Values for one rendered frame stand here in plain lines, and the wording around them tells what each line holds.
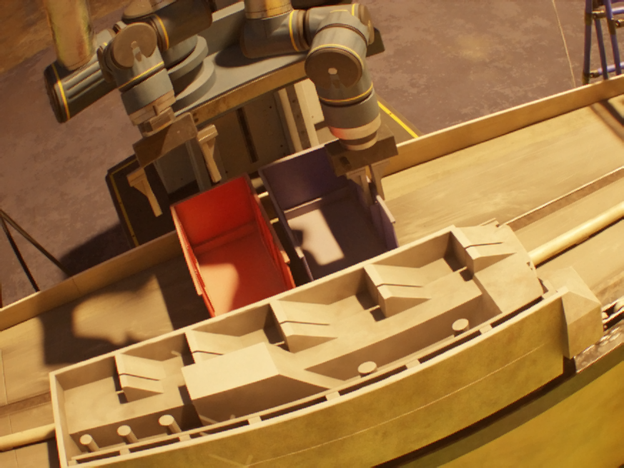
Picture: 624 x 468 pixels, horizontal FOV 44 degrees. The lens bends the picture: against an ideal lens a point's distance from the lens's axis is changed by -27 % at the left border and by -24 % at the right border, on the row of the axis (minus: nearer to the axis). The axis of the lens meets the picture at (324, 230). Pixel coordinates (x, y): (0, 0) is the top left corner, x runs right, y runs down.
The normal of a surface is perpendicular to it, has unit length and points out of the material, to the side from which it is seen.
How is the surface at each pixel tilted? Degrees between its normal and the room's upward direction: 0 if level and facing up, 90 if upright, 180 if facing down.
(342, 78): 90
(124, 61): 69
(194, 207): 88
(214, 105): 90
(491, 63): 0
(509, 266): 10
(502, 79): 0
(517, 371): 80
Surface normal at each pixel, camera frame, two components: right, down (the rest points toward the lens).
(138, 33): 0.37, 0.11
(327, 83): -0.16, 0.72
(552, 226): -0.22, -0.75
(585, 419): 0.30, 0.58
